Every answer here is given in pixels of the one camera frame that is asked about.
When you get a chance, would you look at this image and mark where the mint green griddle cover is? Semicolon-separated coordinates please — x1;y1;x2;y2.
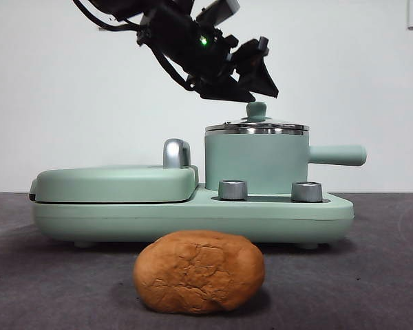
29;164;201;204

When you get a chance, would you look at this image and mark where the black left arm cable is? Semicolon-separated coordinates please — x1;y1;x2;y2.
72;0;194;91

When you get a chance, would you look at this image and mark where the mint green pot with handle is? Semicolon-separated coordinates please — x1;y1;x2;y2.
204;130;368;194

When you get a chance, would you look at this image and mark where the mint green breakfast machine base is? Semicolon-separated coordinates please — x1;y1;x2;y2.
32;183;355;249

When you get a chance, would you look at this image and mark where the silver control knob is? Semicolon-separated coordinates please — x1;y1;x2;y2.
290;181;324;203
218;179;249;201

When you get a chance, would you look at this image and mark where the brown potato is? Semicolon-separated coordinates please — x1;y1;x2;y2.
133;230;266;315

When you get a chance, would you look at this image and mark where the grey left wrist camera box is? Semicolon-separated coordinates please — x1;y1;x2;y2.
195;0;242;26

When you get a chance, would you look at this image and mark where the chrome griddle cover handle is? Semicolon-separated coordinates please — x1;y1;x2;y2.
162;138;193;170

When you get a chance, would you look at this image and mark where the glass lid with green knob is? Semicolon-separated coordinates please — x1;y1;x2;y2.
204;101;310;135

